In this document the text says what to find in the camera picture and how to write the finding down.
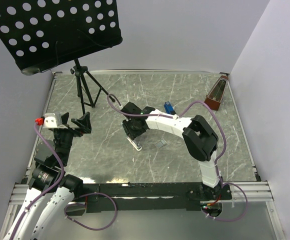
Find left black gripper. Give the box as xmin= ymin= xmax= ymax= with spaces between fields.
xmin=54 ymin=111 xmax=91 ymax=165

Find light blue white stapler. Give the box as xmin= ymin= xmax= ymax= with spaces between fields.
xmin=126 ymin=136 xmax=142 ymax=152

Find staple strip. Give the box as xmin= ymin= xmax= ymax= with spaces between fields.
xmin=155 ymin=139 xmax=167 ymax=149

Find blue black stapler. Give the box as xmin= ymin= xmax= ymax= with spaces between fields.
xmin=163 ymin=101 xmax=176 ymax=115

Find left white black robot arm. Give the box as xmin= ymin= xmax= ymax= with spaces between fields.
xmin=4 ymin=112 xmax=92 ymax=240

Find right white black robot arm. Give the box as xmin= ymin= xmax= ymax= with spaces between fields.
xmin=66 ymin=102 xmax=221 ymax=199

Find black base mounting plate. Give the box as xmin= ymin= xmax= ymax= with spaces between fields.
xmin=53 ymin=181 xmax=233 ymax=214

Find brown wooden metronome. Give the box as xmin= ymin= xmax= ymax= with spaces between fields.
xmin=204 ymin=75 xmax=229 ymax=111

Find black music stand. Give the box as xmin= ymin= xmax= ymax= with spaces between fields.
xmin=0 ymin=0 xmax=124 ymax=115

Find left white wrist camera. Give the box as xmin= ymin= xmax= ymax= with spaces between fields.
xmin=35 ymin=112 xmax=63 ymax=129

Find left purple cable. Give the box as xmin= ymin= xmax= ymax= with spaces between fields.
xmin=8 ymin=122 xmax=65 ymax=240

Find aluminium frame rail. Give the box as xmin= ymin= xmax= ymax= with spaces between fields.
xmin=230 ymin=181 xmax=274 ymax=202

